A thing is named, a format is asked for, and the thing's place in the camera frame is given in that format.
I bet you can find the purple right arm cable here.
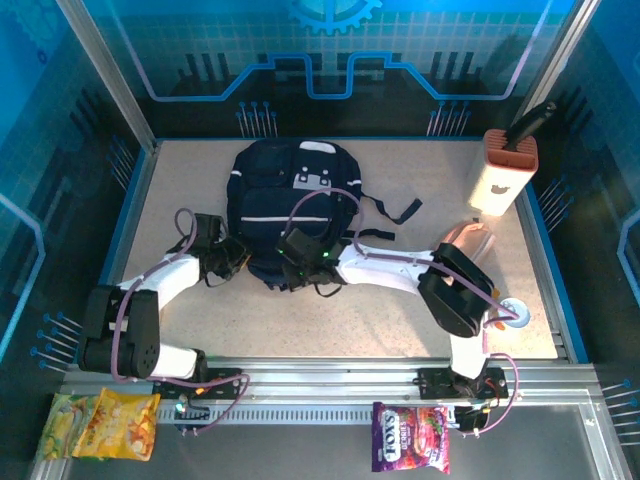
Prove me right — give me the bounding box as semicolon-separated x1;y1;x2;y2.
283;187;524;439

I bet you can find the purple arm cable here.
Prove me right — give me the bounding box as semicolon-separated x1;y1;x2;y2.
110;207;252;437
283;187;524;439

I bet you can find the yellow chips snack bag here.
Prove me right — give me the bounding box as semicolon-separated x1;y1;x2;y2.
71;386;163;463

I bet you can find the aluminium front frame rail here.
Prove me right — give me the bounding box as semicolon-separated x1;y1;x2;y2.
29;355;633;480

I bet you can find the round blue white tape roll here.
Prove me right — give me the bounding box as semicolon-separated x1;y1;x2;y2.
494;295;533;331

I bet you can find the grey slotted cable duct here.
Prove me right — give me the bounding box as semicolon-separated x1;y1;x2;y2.
156;403;459;427

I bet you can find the small black controller box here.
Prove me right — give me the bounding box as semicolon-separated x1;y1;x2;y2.
451;403;494;438
171;392;212;437

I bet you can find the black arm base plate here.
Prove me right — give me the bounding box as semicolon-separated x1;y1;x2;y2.
151;366;244;402
416;365;511;402

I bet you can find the navy blue backpack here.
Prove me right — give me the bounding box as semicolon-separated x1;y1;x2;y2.
226;138;424;294

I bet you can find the green yellow snack bag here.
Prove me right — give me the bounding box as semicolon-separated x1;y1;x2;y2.
34;392;104;462

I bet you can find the white knife block orange top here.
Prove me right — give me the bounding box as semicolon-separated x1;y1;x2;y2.
466;128;540;218

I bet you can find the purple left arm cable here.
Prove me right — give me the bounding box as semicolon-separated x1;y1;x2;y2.
110;207;252;437

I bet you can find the purple candy bag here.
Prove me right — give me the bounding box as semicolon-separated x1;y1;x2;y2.
370;400;452;476

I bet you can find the black knife handle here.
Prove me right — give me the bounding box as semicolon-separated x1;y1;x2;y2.
505;100;558;152

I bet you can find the aluminium frame post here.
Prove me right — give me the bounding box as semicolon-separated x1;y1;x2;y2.
53;0;161;152
514;0;603;134

